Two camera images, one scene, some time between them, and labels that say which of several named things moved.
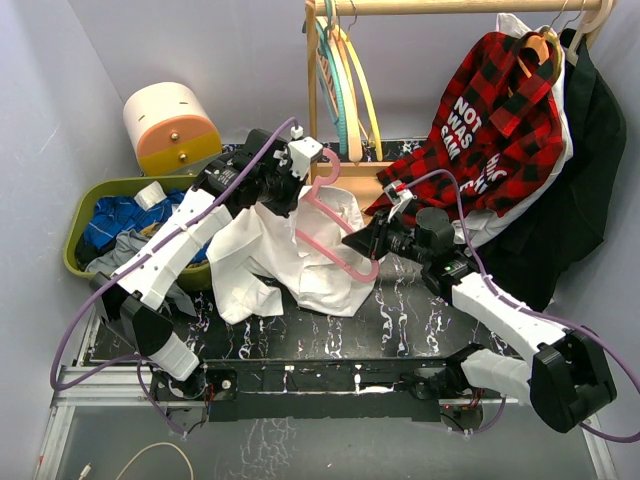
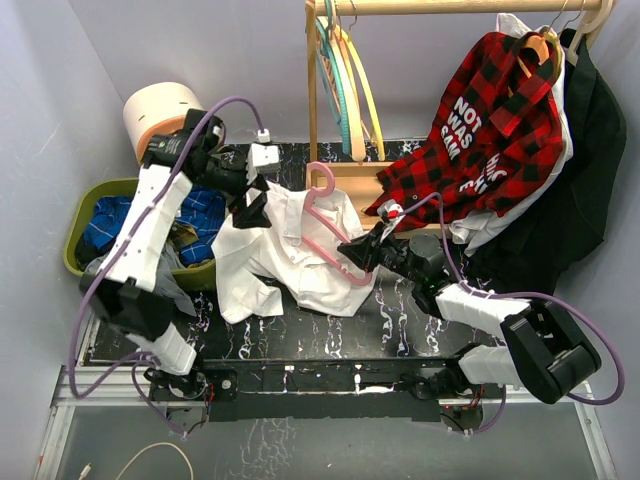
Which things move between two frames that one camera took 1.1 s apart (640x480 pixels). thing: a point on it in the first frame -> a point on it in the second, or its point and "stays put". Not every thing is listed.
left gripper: [283, 209] -> [252, 215]
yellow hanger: [369, 90] stays put
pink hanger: [332, 216] -> [312, 208]
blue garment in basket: [111, 216] stays put
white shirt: [260, 257] stays put
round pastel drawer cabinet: [170, 133] stays put
